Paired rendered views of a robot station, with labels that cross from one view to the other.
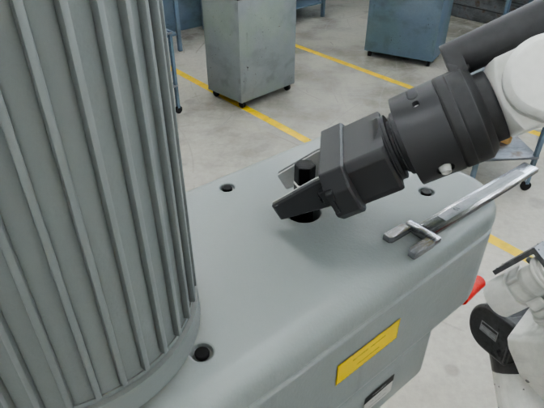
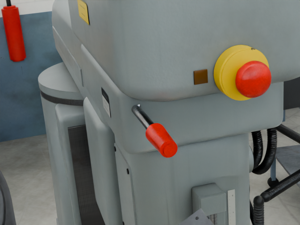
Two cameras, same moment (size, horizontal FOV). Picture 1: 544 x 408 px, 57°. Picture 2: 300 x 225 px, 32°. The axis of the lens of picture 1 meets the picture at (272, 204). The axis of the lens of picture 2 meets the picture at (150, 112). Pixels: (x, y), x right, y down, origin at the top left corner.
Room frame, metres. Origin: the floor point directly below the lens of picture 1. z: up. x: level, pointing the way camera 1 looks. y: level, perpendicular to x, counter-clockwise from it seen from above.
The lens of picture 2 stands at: (0.72, -0.76, 1.93)
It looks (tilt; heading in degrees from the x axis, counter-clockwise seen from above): 20 degrees down; 115
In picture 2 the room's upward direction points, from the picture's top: 5 degrees counter-clockwise
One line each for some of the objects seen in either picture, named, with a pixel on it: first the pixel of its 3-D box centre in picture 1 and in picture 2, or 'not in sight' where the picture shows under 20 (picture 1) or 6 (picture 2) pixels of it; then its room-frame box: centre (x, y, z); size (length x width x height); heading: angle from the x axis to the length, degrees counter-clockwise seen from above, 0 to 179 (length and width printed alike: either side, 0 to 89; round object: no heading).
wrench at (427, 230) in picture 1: (472, 201); not in sight; (0.44, -0.22, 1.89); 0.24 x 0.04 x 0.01; 128
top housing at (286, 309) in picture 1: (291, 273); (169, 1); (0.42, -0.02, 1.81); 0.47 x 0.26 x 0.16; 130
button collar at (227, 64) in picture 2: not in sight; (241, 72); (0.58, -0.21, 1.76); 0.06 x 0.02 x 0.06; 40
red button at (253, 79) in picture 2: not in sight; (251, 78); (0.59, -0.23, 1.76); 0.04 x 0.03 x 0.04; 40
